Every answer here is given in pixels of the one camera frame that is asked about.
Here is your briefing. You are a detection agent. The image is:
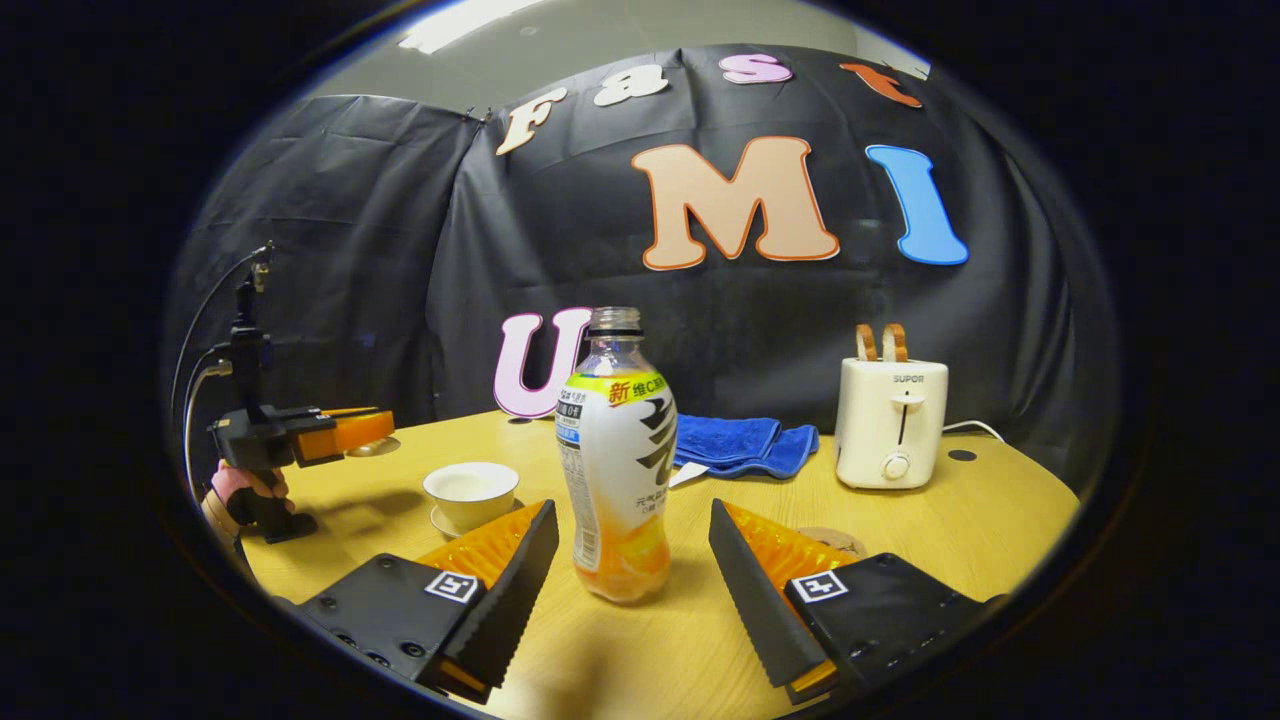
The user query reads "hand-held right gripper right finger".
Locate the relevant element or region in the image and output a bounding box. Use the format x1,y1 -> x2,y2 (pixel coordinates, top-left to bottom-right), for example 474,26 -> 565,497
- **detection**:
708,498 -> 1006,706

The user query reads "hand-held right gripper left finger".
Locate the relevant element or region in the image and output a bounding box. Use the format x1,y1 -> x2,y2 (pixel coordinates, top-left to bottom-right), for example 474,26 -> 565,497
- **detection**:
272,498 -> 559,704

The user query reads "round cork coaster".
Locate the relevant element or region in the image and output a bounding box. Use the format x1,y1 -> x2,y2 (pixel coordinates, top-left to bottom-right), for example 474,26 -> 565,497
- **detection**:
795,527 -> 868,561

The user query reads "white teacup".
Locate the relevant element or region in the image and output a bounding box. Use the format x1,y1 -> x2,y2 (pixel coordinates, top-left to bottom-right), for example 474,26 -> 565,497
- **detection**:
423,461 -> 521,533

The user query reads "labelled plastic water bottle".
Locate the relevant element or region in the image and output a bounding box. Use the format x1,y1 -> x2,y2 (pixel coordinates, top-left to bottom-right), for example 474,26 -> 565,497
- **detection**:
555,306 -> 679,605

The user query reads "white saucer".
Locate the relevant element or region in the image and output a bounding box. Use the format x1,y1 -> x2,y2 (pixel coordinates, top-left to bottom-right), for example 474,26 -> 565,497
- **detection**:
430,500 -> 526,541

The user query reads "blue towel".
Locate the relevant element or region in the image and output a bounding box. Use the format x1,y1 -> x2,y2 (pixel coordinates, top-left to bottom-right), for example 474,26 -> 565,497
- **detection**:
672,413 -> 821,489

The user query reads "black backdrop cloth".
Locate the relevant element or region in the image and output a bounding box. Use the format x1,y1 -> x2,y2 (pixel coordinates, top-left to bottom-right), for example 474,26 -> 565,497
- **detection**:
165,42 -> 1116,501

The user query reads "white toaster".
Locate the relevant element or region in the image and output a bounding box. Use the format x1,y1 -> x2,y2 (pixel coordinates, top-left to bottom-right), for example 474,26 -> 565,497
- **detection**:
834,357 -> 949,491

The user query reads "ceiling light panel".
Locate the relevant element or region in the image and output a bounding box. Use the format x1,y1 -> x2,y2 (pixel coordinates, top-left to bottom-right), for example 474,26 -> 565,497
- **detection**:
398,0 -> 546,56

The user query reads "thin gripper cable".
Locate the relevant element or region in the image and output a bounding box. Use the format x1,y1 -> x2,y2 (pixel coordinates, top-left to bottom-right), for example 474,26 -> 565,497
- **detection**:
182,362 -> 235,496
170,248 -> 269,421

